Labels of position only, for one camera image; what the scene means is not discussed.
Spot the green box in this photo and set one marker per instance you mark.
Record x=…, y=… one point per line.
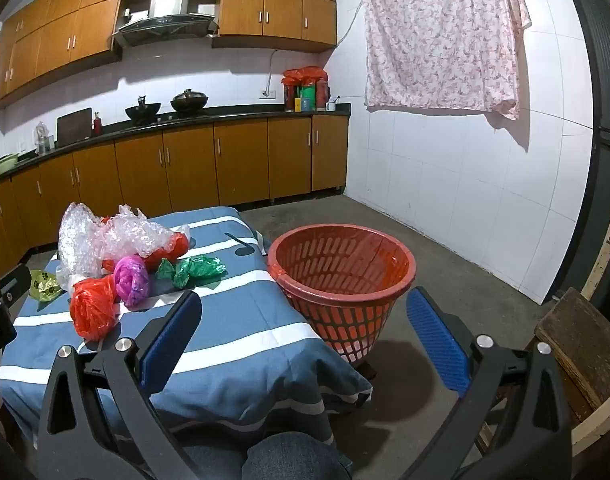
x=307, y=97

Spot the brown wooden stool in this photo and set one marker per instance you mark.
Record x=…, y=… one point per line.
x=580, y=340

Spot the clear crumpled plastic bag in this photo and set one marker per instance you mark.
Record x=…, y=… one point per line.
x=135, y=235

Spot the wooden cabinets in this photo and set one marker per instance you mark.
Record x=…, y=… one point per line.
x=265, y=5
x=185, y=170

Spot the black wok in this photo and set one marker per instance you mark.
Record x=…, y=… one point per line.
x=142, y=111

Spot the orange bag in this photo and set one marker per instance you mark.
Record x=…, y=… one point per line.
x=335, y=310

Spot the purple plastic bag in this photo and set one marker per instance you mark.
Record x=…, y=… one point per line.
x=131, y=280

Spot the steel range hood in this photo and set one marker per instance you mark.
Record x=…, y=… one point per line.
x=167, y=22

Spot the red plastic bag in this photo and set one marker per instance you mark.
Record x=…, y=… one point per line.
x=172, y=252
x=92, y=310
x=108, y=265

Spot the blue white striped blanket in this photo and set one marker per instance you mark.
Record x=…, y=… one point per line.
x=245, y=340

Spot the black pot with lid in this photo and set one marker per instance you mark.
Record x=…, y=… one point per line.
x=189, y=102

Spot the light green plastic bag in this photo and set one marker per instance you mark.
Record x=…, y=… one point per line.
x=45, y=286

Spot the person's leg in jeans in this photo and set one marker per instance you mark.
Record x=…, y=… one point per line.
x=295, y=460

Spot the pale wooden frame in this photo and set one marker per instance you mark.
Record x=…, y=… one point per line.
x=602, y=260

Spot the wooden upper cabinets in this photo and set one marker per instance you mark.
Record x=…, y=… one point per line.
x=265, y=5

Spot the glass jar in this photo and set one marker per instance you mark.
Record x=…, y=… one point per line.
x=43, y=140

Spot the dark green plastic bag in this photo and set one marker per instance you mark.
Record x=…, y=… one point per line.
x=195, y=267

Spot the wall outlet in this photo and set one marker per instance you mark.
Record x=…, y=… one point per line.
x=267, y=94

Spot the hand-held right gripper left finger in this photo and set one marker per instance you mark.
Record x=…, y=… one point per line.
x=170, y=340

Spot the bubble wrap bag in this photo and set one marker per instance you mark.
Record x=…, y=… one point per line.
x=80, y=240

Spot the red bottle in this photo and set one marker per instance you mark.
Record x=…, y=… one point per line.
x=98, y=125

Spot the wooden lower cabinets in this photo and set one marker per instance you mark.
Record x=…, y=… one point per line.
x=185, y=170

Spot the black countertop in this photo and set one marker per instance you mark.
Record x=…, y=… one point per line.
x=225, y=114

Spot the pink floral hanging cloth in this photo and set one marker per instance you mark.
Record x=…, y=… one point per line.
x=435, y=35

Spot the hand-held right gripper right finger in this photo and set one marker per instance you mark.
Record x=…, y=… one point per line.
x=437, y=340

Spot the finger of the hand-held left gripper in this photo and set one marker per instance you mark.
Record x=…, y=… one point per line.
x=12, y=282

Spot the green basin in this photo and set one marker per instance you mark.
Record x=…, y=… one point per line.
x=5, y=165

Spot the red bag with goods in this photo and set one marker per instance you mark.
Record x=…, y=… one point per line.
x=305, y=76

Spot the brown cutting board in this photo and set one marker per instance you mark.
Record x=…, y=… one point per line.
x=75, y=127

